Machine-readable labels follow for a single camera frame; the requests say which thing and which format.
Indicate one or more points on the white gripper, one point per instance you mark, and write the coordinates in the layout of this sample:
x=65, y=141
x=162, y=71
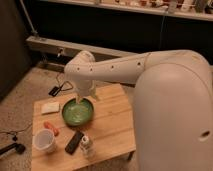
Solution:
x=85, y=88

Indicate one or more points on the green ceramic bowl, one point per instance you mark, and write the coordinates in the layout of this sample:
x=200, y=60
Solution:
x=76, y=114

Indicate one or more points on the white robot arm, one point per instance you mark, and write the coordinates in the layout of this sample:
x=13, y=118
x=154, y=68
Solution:
x=172, y=104

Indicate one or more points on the black power adapter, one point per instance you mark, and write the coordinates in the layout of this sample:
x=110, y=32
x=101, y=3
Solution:
x=55, y=90

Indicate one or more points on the wooden table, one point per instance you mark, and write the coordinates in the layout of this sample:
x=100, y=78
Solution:
x=111, y=130

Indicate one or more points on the orange carrot toy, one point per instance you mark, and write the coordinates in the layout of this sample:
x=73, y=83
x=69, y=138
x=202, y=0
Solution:
x=50, y=126

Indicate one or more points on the black remote control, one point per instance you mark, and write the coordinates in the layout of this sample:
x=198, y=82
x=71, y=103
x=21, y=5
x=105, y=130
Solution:
x=74, y=142

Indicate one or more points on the small clear bottle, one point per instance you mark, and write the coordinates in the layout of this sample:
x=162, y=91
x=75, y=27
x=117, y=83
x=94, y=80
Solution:
x=86, y=145

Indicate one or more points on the shelf with items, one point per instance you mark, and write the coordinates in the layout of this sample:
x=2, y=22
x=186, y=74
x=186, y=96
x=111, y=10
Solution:
x=138, y=9

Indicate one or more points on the long grey baseboard rail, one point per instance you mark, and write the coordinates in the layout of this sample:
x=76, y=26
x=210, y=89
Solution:
x=70, y=49

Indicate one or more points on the black handle tool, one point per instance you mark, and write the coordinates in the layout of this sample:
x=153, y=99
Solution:
x=19, y=148

